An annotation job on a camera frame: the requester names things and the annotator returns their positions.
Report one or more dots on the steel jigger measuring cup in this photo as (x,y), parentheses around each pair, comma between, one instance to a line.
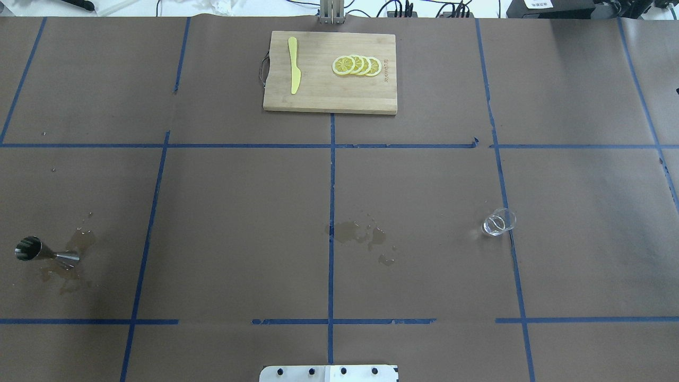
(31,247)

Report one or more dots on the bamboo cutting board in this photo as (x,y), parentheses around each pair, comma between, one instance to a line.
(320,89)

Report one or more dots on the yellow plastic knife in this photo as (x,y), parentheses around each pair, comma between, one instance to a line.
(292,43)

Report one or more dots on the black small pc box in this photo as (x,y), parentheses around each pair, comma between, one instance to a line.
(550,9)

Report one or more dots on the aluminium frame post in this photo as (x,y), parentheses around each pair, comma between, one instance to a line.
(331,12)

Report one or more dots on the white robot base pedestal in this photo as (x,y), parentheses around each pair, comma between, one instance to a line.
(349,372)

